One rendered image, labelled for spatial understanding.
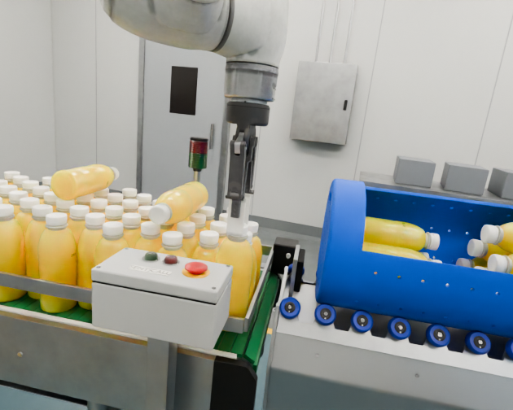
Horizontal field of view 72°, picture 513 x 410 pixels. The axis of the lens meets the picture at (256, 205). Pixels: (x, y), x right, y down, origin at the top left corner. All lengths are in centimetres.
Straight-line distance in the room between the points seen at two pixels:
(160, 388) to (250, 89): 52
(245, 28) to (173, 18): 12
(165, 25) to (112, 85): 470
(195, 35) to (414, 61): 372
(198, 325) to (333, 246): 29
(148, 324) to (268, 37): 48
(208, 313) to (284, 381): 36
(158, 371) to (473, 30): 408
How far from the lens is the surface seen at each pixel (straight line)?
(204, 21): 54
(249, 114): 60
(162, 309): 57
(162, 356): 66
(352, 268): 71
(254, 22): 59
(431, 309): 78
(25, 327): 91
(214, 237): 72
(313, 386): 86
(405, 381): 85
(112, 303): 61
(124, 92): 512
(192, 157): 120
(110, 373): 85
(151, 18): 53
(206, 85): 449
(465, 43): 428
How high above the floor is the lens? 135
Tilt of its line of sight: 14 degrees down
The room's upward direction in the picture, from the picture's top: 6 degrees clockwise
